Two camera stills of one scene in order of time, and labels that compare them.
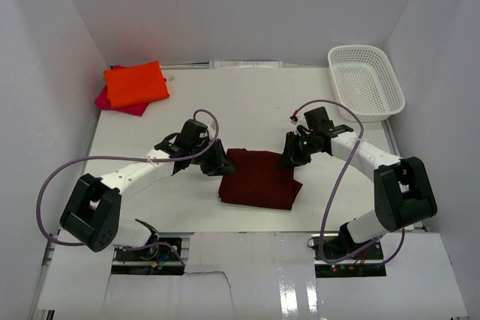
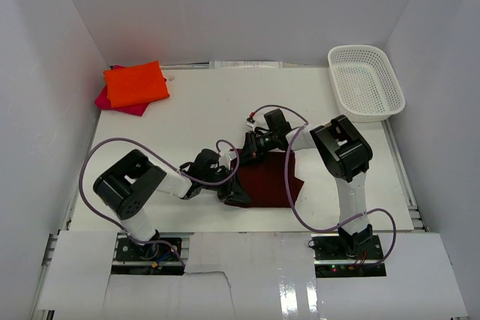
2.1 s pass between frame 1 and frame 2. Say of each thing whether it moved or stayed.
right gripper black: moved
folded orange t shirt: stayed
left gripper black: moved
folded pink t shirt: stayed
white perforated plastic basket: stayed
